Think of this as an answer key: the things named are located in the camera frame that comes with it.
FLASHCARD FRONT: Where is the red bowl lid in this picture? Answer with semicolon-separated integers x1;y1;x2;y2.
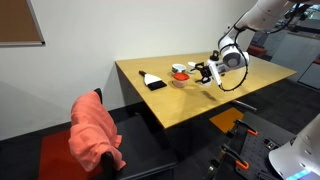
173;72;189;81

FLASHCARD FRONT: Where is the orange floor mat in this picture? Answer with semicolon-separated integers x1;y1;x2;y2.
210;108;244;133

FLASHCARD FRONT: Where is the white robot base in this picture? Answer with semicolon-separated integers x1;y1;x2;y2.
268;114;320;180

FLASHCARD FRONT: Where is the white black dust brush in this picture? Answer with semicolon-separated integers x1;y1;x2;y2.
139;70;167;91

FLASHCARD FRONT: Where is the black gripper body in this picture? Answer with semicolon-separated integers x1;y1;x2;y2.
201;65;212;82

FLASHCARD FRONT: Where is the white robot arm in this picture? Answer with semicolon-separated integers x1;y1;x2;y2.
193;0;320;86

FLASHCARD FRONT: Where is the white round container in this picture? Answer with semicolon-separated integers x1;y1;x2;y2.
171;64;186;74

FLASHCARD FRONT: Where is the salmon pink towel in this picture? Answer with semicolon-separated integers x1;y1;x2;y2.
68;91;126;172

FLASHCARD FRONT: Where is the black clamp with orange handle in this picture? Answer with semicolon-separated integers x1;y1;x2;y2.
227;119;258;144

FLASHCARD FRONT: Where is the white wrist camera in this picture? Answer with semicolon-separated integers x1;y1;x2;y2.
207;60;222;86

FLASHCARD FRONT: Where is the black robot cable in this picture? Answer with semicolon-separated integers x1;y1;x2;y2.
218;19;251;93

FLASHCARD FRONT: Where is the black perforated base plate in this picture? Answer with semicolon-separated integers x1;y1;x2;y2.
212;113;293;180

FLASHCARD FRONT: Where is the cork notice board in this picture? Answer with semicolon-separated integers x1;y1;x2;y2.
0;0;45;47

